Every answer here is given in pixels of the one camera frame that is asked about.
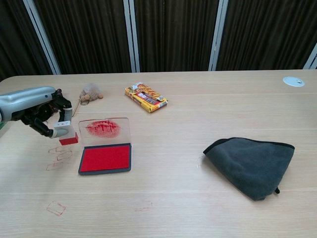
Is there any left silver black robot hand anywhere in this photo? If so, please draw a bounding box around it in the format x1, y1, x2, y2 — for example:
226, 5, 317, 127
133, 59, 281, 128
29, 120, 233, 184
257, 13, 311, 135
0, 86, 73, 139

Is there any small red stamp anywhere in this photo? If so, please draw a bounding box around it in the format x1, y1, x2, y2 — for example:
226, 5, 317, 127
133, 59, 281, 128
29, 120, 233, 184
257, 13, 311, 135
53, 120, 80, 146

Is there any thin wooden stick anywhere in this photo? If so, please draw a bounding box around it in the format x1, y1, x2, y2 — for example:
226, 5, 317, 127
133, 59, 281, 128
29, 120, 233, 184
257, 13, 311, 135
71, 99, 81, 118

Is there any brown plush mouse toy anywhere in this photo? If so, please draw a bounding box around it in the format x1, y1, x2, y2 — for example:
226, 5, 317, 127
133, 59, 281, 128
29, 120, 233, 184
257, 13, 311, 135
79, 82, 104, 103

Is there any red ink pad clear lid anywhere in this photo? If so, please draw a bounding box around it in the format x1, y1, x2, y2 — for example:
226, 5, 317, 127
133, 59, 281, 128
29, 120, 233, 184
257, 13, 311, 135
78, 117, 133, 177

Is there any yellow orange snack box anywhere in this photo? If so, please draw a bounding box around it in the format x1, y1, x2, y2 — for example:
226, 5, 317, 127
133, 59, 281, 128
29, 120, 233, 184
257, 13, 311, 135
124, 82, 169, 114

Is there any folded dark grey cloth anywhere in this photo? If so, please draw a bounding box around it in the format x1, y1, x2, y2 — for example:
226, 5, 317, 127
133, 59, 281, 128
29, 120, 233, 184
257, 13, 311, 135
203, 136, 296, 202

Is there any grey partition frame post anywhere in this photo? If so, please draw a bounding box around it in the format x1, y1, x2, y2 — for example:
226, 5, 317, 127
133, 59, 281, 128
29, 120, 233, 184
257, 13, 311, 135
303, 43, 317, 70
22, 0, 62, 75
122, 0, 141, 73
208, 0, 229, 72

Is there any white round cable grommet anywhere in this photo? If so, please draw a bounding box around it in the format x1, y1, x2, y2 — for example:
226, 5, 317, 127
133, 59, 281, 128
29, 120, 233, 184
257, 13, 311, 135
282, 76, 306, 88

